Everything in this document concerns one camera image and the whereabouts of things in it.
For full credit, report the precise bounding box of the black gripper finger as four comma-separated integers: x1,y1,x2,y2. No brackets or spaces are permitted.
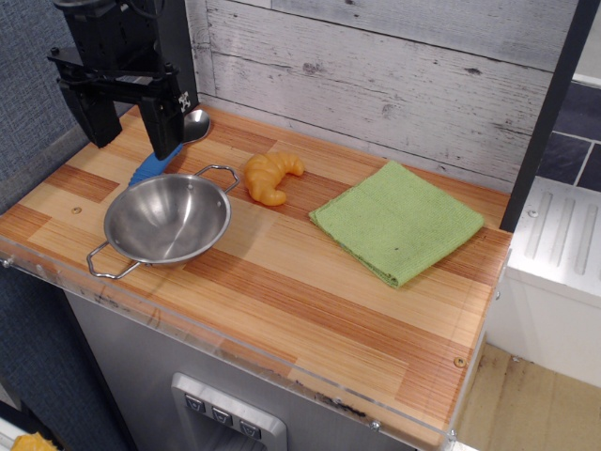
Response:
59,82,121,148
138,82,184,161

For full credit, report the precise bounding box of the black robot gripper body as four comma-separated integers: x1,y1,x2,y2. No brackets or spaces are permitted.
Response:
48,1,179,103

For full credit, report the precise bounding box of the clear acrylic table edge guard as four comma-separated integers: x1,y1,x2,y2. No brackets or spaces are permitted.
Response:
1,238,457,450

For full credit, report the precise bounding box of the green cloth napkin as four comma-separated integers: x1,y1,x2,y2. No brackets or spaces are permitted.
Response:
309,162,485,288

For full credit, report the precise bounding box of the orange plastic croissant toy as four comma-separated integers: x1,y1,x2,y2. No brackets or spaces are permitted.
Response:
243,152,305,207

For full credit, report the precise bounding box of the grey toy fridge cabinet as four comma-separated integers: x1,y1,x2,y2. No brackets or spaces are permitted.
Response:
67,293,449,450

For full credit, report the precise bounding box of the yellow object at bottom left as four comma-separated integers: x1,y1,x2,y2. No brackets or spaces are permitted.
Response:
10,433,58,451

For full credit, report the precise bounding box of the white toy sink unit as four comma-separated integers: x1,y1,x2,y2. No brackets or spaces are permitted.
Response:
485,178,600,386

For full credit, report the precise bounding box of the blue-handled metal spoon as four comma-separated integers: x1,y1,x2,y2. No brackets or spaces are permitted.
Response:
128,108,212,187

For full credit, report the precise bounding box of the stainless steel two-handled bowl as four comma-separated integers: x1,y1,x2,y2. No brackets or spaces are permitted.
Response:
86,164,239,280

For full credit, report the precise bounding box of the black vertical frame post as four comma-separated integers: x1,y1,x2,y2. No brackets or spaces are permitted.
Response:
500,0,600,232

